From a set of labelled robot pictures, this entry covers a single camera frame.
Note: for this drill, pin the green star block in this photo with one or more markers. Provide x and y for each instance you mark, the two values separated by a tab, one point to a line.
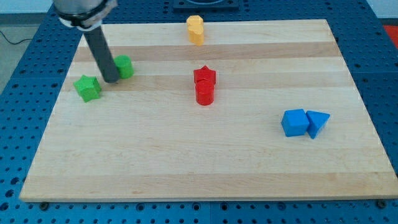
88	88

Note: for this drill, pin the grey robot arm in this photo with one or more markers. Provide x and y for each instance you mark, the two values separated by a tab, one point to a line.
85	15

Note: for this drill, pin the red star block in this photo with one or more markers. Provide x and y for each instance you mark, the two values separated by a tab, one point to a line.
204	73

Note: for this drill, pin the red cylinder block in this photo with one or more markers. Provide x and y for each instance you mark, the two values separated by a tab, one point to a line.
204	90

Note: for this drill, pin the wooden board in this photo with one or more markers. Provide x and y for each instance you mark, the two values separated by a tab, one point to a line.
146	139

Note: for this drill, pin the yellow heart block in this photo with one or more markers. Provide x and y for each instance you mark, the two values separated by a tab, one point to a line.
196	34

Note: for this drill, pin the green cylinder block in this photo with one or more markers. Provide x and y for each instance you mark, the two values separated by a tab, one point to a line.
124	66

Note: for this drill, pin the yellow hexagon block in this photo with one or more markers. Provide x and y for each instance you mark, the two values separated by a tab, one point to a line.
194	20

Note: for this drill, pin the blue cube block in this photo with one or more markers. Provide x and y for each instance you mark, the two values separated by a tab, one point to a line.
295	122

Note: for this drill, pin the dark mounting plate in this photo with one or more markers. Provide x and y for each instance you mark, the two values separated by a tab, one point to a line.
198	5

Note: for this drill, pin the blue triangle block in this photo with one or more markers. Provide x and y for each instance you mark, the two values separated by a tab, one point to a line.
317	121

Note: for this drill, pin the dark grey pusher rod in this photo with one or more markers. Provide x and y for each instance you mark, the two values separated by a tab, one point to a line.
101	53

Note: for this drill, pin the red object at edge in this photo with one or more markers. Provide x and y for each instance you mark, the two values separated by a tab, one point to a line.
392	32

